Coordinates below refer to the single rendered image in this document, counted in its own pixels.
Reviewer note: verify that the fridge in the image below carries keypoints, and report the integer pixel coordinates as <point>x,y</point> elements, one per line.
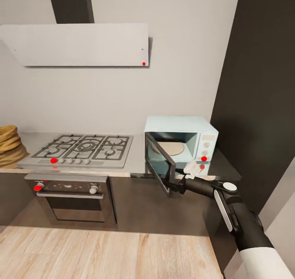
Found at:
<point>254,112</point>

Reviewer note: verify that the popcorn bag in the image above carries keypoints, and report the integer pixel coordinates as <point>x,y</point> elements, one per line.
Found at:
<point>9,138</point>

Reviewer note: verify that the microwave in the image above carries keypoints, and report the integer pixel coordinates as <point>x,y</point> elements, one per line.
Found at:
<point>180,138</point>

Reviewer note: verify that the oven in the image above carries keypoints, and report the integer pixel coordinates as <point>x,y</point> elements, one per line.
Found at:
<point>74,200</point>

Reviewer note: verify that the burner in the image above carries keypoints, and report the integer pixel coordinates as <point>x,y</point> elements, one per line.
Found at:
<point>82,150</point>

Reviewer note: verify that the range hood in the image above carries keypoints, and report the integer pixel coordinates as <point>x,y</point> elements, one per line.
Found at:
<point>76,40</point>

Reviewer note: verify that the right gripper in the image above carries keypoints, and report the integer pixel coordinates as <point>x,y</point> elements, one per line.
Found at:
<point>194,185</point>

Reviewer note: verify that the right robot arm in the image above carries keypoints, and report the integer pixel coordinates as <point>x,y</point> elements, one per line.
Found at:
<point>259,257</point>

